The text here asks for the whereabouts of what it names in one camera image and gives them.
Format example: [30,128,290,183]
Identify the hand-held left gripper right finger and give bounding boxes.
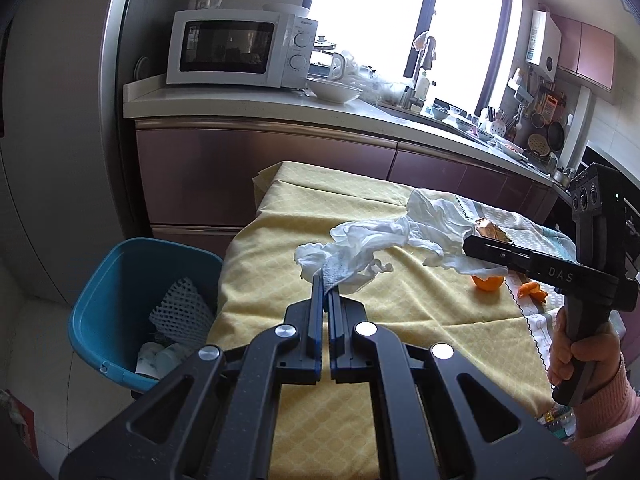
[327,290,586,480]

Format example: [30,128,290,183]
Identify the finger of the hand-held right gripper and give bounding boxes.
[462,235,532,279]

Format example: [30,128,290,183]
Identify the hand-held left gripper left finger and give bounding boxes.
[59,275,327,480]

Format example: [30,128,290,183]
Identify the gold foil wrapper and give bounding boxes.
[474,217,511,243]

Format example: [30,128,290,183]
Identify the white tissue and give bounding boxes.
[294,240,395,295]
[329,191,476,273]

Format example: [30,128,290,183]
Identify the white foam fruit net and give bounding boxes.
[149,276,217,341]

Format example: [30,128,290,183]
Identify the white paper cup blue dots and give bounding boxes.
[156,343,193,376]
[136,342,166,378]

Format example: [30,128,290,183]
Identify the blue plastic trash bin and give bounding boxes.
[68,237,224,393]

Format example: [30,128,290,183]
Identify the person's right forearm pink sleeve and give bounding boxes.
[565,355,640,476]

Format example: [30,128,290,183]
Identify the person's right hand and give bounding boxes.
[548,305,626,392]

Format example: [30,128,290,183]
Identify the orange tangerine peel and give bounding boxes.
[470,272,506,292]

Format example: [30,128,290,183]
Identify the small curled orange peel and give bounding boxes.
[517,282,547,303]

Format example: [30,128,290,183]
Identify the yellow tablecloth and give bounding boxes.
[205,160,556,480]

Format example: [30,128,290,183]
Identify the hanging kitchen utensils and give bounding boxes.
[510,67,568,161]

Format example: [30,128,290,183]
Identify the utensil holder with utensils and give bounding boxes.
[482,105,506,133]

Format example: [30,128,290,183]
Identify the kitchen counter with cabinets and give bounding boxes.
[122,74,576,256]

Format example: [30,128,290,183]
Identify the metal kitchen faucet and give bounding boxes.
[407,35,437,111]

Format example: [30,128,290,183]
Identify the white water heater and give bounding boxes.
[526,10,562,81]

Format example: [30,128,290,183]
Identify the crumpled clear plastic bags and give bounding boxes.
[342,52,408,106]

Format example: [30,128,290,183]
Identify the wide white bowl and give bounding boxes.
[307,77,364,104]

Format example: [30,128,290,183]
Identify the glass kettle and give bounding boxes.
[310,34,346,81]

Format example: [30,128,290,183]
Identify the dark framed window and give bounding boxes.
[300,0,523,126]

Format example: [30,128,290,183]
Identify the white microwave oven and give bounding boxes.
[166,9,320,90]

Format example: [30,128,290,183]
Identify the white bowl on microwave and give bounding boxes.
[262,2,311,19]

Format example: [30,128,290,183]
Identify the grey refrigerator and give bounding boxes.
[0,0,146,306]

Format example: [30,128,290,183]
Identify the white wall pipe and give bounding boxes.
[560,85,593,171]

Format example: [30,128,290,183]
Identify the pink wall cabinet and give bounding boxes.
[552,14,616,92]

